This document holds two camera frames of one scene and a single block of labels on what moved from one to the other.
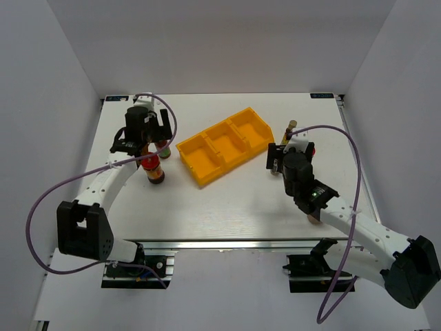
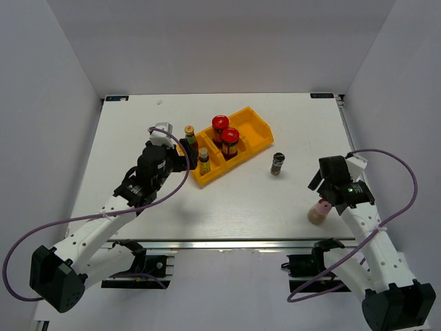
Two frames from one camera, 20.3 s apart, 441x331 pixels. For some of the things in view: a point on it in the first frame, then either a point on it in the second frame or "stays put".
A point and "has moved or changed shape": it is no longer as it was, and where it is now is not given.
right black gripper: x=274 y=152 -> x=315 y=181
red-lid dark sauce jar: x=151 y=165 has moved or changed shape
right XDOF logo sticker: x=322 y=96 stays put
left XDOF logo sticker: x=116 y=98 stays put
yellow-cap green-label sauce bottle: x=165 y=153 has moved or changed shape
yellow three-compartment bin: x=209 y=154 stays put
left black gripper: x=164 y=132 -> x=180 y=161
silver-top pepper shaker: x=275 y=166 stays put
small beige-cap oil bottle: x=291 y=125 -> x=204 y=162
